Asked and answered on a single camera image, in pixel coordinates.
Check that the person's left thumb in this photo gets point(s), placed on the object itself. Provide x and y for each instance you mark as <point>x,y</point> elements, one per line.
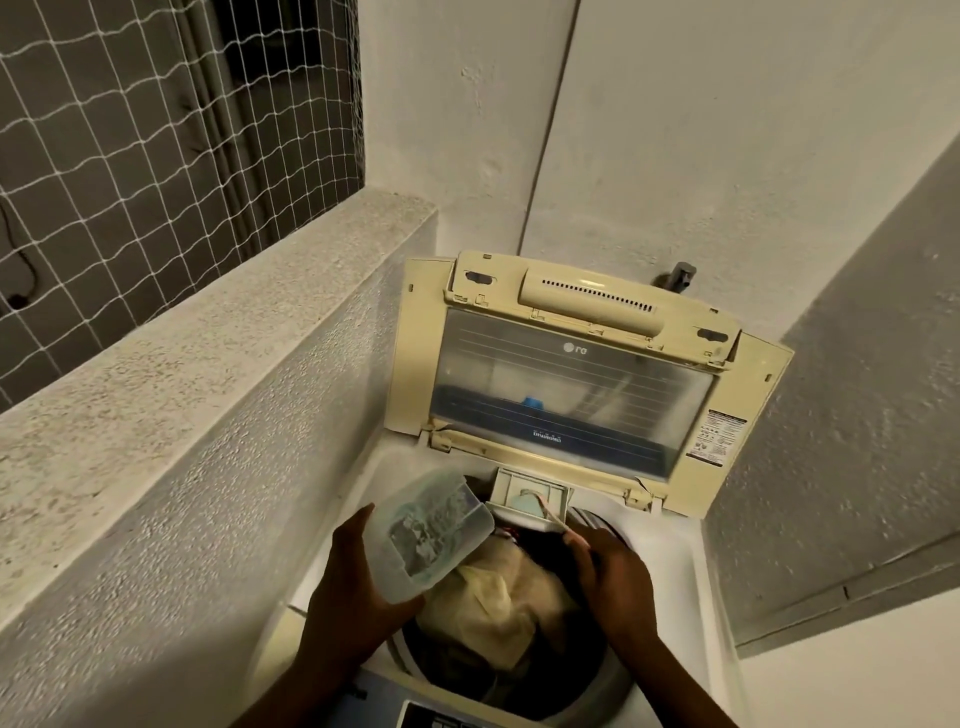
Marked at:
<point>354,525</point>

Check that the clear plastic detergent container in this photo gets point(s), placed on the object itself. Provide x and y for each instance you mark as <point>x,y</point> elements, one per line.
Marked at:
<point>420,536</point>

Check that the grey water tap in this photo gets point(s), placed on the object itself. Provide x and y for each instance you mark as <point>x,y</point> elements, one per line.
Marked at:
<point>679,277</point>

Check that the person's right hand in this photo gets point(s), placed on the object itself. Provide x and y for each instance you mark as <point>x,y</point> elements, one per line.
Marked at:
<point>616,596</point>

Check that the person's left hand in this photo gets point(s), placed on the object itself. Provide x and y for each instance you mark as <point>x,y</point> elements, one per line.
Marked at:
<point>341,607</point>

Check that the window frame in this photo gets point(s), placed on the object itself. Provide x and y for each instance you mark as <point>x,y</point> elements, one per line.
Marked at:
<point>247,112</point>

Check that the pale yellow cloth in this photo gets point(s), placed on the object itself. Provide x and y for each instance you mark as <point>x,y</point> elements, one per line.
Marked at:
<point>491,600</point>

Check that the cream washing machine lid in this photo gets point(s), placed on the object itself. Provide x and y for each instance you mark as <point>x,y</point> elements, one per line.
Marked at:
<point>570,375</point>

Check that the person's right forearm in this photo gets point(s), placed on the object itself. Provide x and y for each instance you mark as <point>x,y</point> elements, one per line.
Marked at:
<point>667,686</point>

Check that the person's right fingers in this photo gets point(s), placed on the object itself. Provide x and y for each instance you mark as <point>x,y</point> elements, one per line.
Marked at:
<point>581,555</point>

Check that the dark clothing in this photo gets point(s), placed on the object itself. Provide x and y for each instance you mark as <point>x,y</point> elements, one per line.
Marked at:
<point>562,592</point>

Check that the white safety net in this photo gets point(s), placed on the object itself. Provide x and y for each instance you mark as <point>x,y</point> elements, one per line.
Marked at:
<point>150,187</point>

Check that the white plastic scoop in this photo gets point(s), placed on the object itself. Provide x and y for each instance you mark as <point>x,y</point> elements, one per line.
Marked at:
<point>555,516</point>

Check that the printed label sticker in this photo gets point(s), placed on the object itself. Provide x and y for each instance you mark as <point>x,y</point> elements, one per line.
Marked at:
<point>718,439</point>

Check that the detergent drawer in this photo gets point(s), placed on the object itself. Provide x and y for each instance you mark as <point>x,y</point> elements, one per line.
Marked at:
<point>517,491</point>

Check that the white top-load washing machine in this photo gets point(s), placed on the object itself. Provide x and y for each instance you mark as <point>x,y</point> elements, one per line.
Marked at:
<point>675,600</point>

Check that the person's left forearm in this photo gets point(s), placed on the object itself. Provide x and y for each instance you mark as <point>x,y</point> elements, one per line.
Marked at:
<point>315,694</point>

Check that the grey door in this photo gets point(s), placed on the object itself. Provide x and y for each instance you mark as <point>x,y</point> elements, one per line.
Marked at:
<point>862,420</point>

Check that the thin wall conduit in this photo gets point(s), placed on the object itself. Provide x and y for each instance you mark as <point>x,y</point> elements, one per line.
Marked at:
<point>551,127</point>

